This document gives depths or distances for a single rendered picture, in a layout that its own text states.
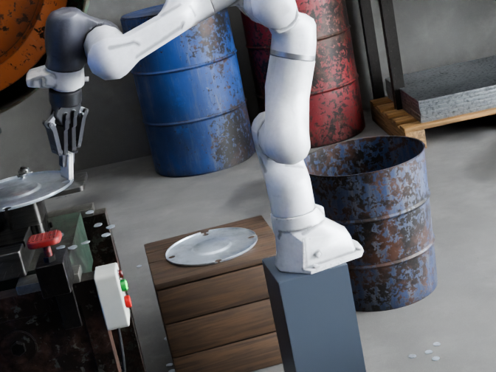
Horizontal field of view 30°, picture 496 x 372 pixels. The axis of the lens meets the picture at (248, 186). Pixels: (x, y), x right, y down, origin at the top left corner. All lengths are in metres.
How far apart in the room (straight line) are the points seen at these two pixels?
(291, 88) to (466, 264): 1.35
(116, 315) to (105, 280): 0.09
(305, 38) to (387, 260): 1.03
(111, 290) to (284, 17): 0.72
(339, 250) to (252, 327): 0.56
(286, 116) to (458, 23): 3.72
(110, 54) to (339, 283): 0.79
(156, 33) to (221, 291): 0.94
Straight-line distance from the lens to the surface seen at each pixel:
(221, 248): 2.83
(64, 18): 2.10
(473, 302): 3.06
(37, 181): 2.36
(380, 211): 2.93
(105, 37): 2.06
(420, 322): 2.97
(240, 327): 2.78
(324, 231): 2.30
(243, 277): 2.72
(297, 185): 2.25
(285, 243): 2.30
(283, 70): 2.19
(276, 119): 2.17
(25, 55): 2.57
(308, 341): 2.35
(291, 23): 2.16
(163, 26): 2.08
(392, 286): 3.04
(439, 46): 5.80
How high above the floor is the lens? 1.34
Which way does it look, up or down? 17 degrees down
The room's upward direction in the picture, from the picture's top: 11 degrees counter-clockwise
